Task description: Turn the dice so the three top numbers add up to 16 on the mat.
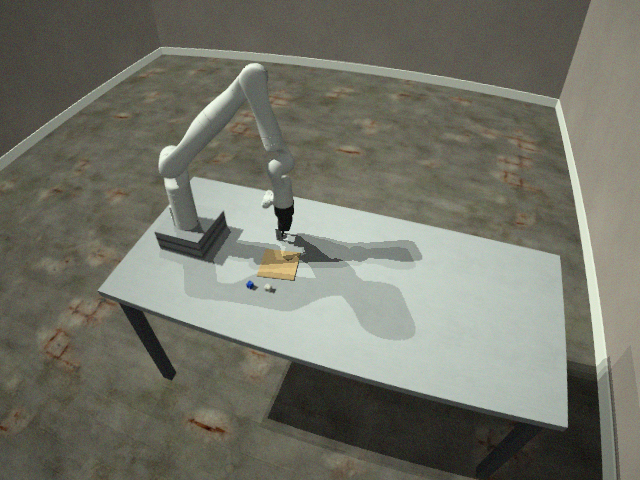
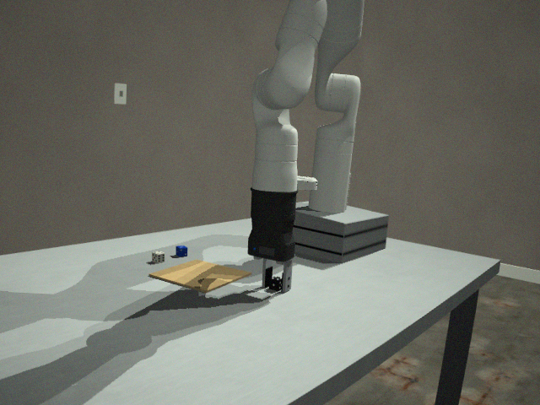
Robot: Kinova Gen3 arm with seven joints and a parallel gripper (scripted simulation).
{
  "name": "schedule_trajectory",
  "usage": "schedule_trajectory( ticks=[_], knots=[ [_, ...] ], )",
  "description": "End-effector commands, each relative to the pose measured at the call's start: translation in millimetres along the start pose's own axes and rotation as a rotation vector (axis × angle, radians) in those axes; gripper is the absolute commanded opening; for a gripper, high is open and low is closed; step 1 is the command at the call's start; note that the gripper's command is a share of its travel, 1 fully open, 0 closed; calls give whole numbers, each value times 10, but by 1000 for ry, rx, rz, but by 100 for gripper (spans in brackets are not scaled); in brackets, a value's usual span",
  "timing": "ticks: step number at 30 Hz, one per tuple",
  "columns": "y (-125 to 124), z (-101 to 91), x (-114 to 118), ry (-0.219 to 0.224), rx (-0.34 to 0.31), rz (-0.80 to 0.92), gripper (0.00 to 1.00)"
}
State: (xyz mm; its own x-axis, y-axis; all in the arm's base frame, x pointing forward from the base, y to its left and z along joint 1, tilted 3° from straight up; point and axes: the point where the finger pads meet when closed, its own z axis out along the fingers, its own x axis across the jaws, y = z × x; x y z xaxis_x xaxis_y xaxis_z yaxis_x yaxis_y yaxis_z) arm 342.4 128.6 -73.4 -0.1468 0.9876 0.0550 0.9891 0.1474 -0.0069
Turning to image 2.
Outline tan flat square mat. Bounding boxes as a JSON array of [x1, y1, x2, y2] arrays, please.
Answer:
[[149, 259, 251, 293]]

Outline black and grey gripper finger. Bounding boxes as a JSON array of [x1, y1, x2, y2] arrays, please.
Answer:
[[276, 255, 295, 292], [254, 256, 273, 288]]

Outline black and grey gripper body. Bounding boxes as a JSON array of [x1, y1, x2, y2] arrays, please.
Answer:
[[248, 159, 317, 262]]

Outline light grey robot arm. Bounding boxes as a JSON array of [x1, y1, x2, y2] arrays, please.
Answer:
[[251, 0, 364, 213]]

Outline blue die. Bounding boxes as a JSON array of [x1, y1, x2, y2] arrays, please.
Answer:
[[175, 246, 187, 257]]

